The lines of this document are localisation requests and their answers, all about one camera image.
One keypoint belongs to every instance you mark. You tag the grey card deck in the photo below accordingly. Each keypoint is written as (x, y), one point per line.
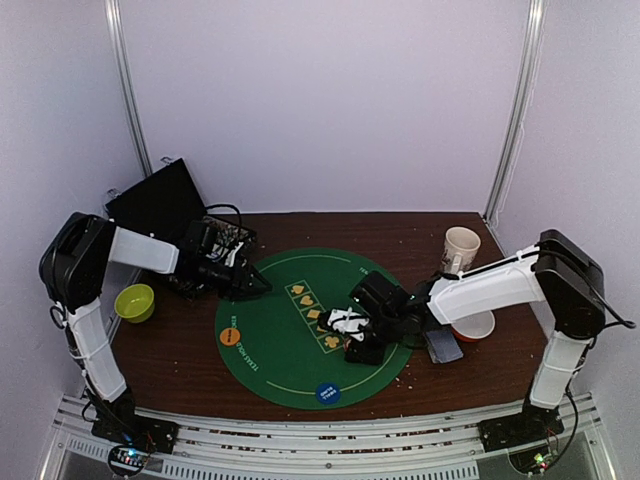
(442, 347)

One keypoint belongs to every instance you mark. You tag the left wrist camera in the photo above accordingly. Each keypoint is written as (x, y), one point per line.
(227, 254)

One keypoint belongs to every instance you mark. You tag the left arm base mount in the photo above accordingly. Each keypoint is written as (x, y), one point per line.
(148, 434)

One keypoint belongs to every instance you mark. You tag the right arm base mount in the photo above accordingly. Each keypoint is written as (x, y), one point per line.
(531, 424)

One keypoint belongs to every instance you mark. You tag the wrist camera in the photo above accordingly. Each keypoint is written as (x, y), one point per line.
(227, 254)
(343, 321)

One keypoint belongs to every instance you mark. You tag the right aluminium frame post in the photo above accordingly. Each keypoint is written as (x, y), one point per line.
(515, 127)

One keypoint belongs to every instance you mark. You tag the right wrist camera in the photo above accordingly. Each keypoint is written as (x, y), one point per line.
(343, 321)

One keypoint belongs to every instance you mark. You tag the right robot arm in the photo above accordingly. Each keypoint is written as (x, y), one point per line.
(554, 271)

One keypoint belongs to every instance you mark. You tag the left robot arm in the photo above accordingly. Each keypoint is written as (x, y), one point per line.
(72, 270)

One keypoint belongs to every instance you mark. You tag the black poker chip case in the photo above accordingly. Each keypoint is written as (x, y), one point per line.
(168, 207)

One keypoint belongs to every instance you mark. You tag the front aluminium rail frame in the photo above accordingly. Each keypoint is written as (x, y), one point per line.
(442, 446)

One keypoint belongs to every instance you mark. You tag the cream mug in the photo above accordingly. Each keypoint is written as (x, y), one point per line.
(460, 248)

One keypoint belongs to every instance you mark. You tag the round green poker mat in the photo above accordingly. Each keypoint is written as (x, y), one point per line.
(283, 355)

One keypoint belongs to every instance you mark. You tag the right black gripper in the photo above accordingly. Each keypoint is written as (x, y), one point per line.
(364, 342)

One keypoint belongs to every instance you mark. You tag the blue small blind button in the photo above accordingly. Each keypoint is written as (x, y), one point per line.
(328, 393)

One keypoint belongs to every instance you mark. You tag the white orange bowl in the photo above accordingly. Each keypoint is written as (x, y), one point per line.
(474, 327)

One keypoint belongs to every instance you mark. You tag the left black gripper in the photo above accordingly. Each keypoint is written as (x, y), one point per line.
(240, 283)

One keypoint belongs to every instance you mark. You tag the orange big blind button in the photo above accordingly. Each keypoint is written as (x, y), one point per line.
(230, 336)

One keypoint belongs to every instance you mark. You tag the lime green bowl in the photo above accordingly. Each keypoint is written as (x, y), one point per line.
(135, 304)

